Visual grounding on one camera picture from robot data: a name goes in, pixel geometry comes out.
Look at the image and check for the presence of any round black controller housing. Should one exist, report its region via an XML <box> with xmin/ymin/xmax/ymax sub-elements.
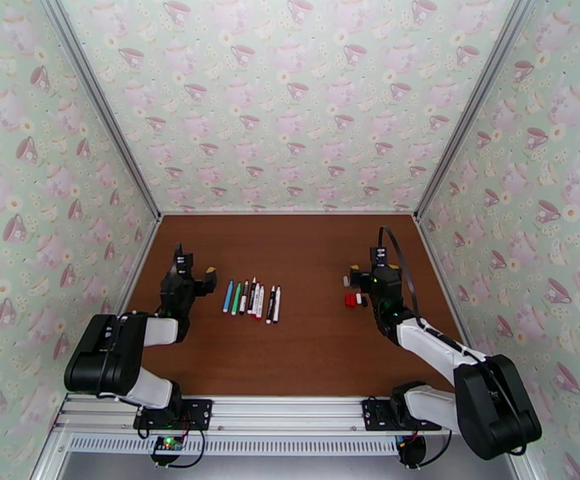
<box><xmin>395</xmin><ymin>434</ymin><xmax>427</xmax><ymax>469</ymax></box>

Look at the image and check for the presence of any aluminium corner post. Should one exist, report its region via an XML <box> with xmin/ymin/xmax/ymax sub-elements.
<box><xmin>413</xmin><ymin>0</ymin><xmax>543</xmax><ymax>221</ymax></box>
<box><xmin>35</xmin><ymin>0</ymin><xmax>165</xmax><ymax>221</ymax></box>

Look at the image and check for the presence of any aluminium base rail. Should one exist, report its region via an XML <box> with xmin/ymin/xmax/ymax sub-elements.
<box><xmin>51</xmin><ymin>393</ymin><xmax>458</xmax><ymax>437</ymax></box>

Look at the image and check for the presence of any white slotted cable duct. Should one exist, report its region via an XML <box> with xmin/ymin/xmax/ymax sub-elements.
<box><xmin>64</xmin><ymin>433</ymin><xmax>405</xmax><ymax>456</ymax></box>

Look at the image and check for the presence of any black looped base cable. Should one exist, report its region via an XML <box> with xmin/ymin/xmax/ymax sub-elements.
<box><xmin>150</xmin><ymin>428</ymin><xmax>206</xmax><ymax>470</ymax></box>
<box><xmin>409</xmin><ymin>419</ymin><xmax>453</xmax><ymax>469</ymax></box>

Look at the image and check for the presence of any aluminium table edge rail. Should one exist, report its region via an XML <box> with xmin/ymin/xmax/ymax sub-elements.
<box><xmin>161</xmin><ymin>210</ymin><xmax>417</xmax><ymax>218</ymax></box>

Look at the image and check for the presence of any circuit board with green light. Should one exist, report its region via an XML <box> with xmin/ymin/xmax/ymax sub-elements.
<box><xmin>151</xmin><ymin>434</ymin><xmax>186</xmax><ymax>456</ymax></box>

